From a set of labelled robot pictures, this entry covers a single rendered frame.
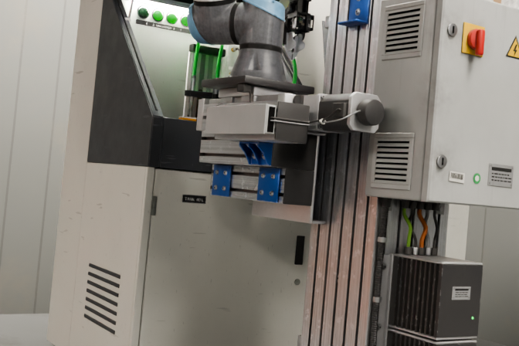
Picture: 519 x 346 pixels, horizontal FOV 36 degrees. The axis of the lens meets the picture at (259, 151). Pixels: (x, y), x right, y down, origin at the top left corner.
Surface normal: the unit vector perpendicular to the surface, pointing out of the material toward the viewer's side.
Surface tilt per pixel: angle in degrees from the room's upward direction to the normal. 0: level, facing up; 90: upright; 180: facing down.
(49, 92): 90
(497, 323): 90
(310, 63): 76
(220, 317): 90
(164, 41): 90
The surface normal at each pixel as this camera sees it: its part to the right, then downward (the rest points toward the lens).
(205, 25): -0.38, 0.36
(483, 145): 0.54, 0.03
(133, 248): -0.85, -0.10
